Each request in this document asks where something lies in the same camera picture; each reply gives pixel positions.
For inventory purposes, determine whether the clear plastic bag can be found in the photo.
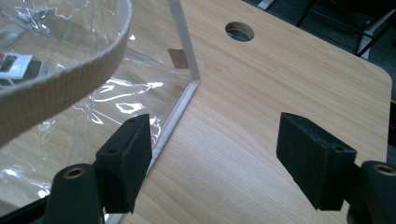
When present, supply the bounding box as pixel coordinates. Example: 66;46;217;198
0;0;202;224

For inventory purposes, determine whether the brown tape patch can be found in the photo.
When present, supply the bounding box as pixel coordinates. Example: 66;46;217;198
167;48;191;70

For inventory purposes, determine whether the small white toy car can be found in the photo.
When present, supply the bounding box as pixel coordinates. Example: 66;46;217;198
0;51;53;91

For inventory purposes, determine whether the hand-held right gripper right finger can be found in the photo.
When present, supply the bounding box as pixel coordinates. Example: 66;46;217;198
276;111;358;212

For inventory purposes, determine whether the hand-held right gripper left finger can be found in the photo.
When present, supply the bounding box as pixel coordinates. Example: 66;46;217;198
94;113;154;216

